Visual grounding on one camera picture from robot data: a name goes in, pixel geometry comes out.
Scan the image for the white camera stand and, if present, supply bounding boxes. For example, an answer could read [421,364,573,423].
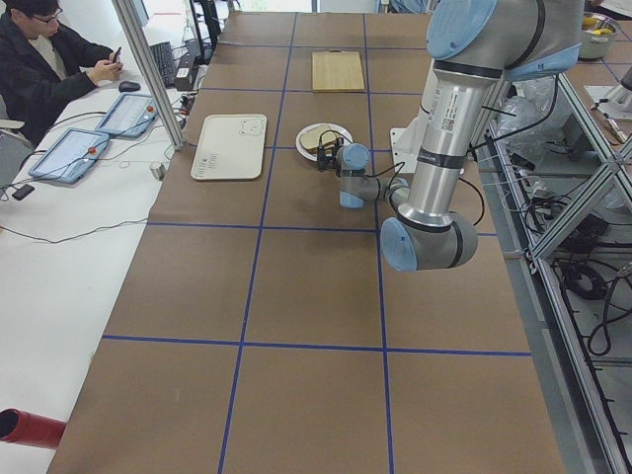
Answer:
[389,113,465,175]

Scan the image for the seated person black jacket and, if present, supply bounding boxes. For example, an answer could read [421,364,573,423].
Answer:
[1,1,122,146]

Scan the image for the blue teach pendant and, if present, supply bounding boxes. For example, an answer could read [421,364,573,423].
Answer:
[95,93,158,138]
[28,127,111,185]

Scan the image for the far blue teach pendant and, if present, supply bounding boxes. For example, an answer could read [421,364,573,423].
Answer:
[95,93,158,138]

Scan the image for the steel pot with lemons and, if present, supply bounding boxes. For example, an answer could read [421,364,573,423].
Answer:
[579,12,620,60]

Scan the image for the black computer mouse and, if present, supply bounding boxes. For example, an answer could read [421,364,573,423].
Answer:
[118,80,141,93]

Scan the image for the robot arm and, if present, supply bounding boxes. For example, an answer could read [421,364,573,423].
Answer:
[316,1,584,272]

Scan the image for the bread slice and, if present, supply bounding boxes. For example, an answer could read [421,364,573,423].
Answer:
[299,124,337,150]

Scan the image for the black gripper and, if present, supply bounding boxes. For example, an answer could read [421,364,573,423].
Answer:
[317,137,343,173]

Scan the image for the black keyboard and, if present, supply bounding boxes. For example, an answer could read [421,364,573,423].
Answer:
[149,41,176,88]

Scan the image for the near blue teach pendant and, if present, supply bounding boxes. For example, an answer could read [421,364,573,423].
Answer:
[28,127,111,185]

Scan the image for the white round plate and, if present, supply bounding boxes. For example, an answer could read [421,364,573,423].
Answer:
[295,122,354,161]

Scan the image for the red cylinder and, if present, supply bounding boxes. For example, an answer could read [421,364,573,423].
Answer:
[1,408,67,449]

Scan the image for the cream bear tray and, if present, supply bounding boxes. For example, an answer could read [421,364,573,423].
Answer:
[191,114,268,181]

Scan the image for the aluminium frame post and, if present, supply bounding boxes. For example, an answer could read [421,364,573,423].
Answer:
[112,0,185,151]

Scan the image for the wooden cutting board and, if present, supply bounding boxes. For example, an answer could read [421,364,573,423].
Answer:
[311,50,365,93]

